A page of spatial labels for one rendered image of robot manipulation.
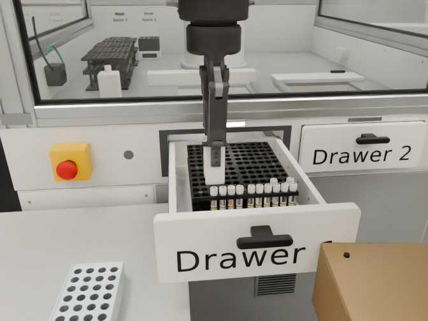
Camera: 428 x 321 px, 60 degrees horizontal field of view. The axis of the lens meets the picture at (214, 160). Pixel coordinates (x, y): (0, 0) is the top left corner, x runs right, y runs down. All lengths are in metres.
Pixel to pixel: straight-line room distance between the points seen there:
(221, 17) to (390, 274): 0.39
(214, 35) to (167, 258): 0.31
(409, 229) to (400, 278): 0.59
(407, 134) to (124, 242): 0.66
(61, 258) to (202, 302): 0.47
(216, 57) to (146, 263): 0.39
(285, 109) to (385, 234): 0.47
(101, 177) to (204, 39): 0.47
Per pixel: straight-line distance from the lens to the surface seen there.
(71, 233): 0.81
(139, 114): 0.80
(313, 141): 0.85
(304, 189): 0.68
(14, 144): 0.88
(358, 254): 0.56
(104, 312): 0.58
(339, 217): 0.55
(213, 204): 0.61
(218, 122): 0.50
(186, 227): 0.51
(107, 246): 0.75
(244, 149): 0.77
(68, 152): 0.80
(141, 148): 0.82
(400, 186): 1.04
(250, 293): 1.09
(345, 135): 0.88
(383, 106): 0.92
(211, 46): 0.49
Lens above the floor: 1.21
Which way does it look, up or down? 25 degrees down
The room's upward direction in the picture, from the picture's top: straight up
